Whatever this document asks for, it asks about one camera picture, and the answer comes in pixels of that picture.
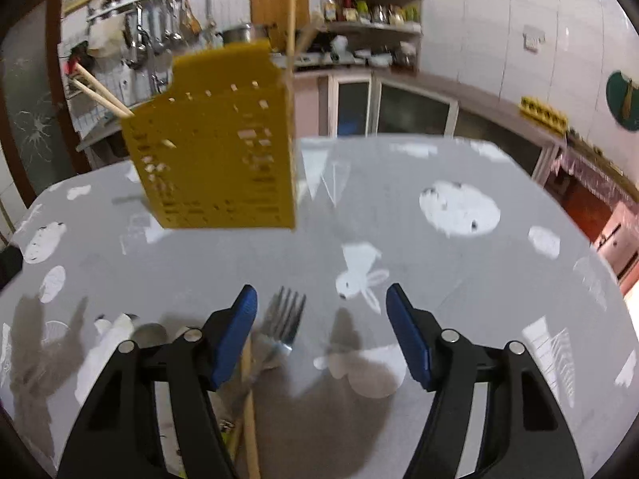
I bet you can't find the white wall socket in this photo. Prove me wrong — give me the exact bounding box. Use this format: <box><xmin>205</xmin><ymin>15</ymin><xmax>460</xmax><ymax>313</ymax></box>
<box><xmin>522</xmin><ymin>25</ymin><xmax>546</xmax><ymax>53</ymax></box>

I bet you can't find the green round wall board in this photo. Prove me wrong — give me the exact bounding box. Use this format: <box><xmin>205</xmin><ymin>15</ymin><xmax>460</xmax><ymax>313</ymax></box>
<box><xmin>605</xmin><ymin>70</ymin><xmax>639</xmax><ymax>132</ymax></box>

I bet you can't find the yellow perforated utensil holder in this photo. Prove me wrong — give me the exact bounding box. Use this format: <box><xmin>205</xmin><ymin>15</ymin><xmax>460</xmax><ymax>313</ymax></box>
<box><xmin>121</xmin><ymin>41</ymin><xmax>296</xmax><ymax>229</ymax></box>

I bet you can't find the grey metal spoon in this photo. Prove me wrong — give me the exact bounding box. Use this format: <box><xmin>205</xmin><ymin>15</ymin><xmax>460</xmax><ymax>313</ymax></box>
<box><xmin>131</xmin><ymin>322</ymin><xmax>169</xmax><ymax>348</ymax></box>

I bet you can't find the grey animal print tablecloth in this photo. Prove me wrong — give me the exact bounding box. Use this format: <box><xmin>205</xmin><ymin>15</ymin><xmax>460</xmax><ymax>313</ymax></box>
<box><xmin>1</xmin><ymin>136</ymin><xmax>638</xmax><ymax>478</ymax></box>

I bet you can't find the wooden chopstick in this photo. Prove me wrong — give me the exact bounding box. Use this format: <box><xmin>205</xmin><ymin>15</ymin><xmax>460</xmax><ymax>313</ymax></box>
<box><xmin>240</xmin><ymin>337</ymin><xmax>261</xmax><ymax>479</ymax></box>
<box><xmin>286</xmin><ymin>0</ymin><xmax>297</xmax><ymax>85</ymax></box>
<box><xmin>295</xmin><ymin>13</ymin><xmax>324</xmax><ymax>56</ymax></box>
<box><xmin>69</xmin><ymin>79</ymin><xmax>133</xmax><ymax>119</ymax></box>

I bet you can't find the steel wall utensil rack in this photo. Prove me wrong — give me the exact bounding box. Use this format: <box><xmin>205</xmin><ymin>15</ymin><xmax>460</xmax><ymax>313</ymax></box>
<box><xmin>87</xmin><ymin>0</ymin><xmax>202</xmax><ymax>69</ymax></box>

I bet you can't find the yellow egg tray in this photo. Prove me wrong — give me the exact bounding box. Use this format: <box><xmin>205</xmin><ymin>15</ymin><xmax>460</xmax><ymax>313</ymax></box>
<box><xmin>519</xmin><ymin>96</ymin><xmax>569</xmax><ymax>136</ymax></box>

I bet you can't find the dark wooden glass door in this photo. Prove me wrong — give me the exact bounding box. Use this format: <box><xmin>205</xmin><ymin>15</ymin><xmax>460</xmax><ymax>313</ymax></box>
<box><xmin>1</xmin><ymin>0</ymin><xmax>91</xmax><ymax>206</ymax></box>

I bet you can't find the steel corner shelf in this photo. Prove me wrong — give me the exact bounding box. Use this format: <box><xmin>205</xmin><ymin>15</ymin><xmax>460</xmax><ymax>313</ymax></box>
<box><xmin>321</xmin><ymin>0</ymin><xmax>423</xmax><ymax>37</ymax></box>

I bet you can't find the kitchen counter with cabinets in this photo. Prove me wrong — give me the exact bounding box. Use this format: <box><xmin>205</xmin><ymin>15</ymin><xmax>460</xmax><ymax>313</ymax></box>
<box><xmin>77</xmin><ymin>66</ymin><xmax>566</xmax><ymax>186</ymax></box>

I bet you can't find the rectangular wooden cutting board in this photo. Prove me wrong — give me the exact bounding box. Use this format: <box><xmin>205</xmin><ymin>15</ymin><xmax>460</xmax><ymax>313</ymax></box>
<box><xmin>250</xmin><ymin>0</ymin><xmax>310</xmax><ymax>37</ymax></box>

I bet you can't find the steel cooking pot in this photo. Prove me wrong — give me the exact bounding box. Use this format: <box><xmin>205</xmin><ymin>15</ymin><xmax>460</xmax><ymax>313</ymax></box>
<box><xmin>221</xmin><ymin>23</ymin><xmax>254</xmax><ymax>46</ymax></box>

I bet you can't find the wooden chopstick crossing spoon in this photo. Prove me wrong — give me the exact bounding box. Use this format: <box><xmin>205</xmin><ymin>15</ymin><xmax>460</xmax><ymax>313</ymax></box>
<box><xmin>67</xmin><ymin>62</ymin><xmax>159</xmax><ymax>152</ymax></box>

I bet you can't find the green handled metal fork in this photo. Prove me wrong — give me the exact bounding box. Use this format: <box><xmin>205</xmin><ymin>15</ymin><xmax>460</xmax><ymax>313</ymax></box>
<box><xmin>218</xmin><ymin>285</ymin><xmax>308</xmax><ymax>450</ymax></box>

